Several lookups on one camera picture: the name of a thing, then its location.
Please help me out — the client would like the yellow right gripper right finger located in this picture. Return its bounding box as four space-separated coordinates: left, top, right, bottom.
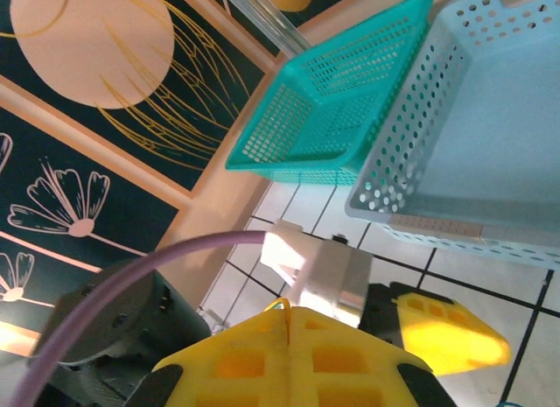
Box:
289 305 434 407

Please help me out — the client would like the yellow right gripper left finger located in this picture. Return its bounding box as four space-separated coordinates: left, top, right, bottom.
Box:
152 298 291 407

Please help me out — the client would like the small white clip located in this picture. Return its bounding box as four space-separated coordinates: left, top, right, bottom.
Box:
199 308 228 333

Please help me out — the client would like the teal plastic mesh basket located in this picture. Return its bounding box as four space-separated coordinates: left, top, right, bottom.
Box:
224 0 435 187

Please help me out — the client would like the light blue perforated basket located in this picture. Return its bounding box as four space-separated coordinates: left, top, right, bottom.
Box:
344 0 560 270

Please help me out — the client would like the flower outline wall panel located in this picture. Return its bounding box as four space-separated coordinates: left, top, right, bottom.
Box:
0 235 104 329
0 107 181 268

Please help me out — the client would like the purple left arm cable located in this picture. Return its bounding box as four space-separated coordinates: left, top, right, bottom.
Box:
6 229 268 407

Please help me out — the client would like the pink disc gold-line wall panel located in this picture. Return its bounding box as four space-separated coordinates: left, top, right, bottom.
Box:
0 0 268 193

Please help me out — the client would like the aluminium frame post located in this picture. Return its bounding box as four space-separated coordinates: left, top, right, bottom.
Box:
217 0 312 58

